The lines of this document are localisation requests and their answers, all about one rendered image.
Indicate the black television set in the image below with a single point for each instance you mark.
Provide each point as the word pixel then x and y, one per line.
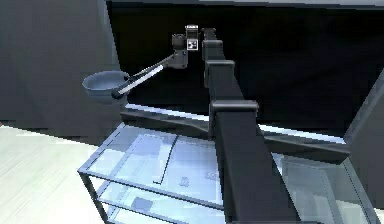
pixel 283 73

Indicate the glass television stand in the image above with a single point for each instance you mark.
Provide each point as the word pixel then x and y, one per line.
pixel 160 166

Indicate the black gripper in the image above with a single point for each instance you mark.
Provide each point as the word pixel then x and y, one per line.
pixel 179 50

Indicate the grey-blue bowl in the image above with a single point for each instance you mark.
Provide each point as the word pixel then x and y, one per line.
pixel 101 83

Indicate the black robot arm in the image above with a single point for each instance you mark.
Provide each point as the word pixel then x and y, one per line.
pixel 246 160

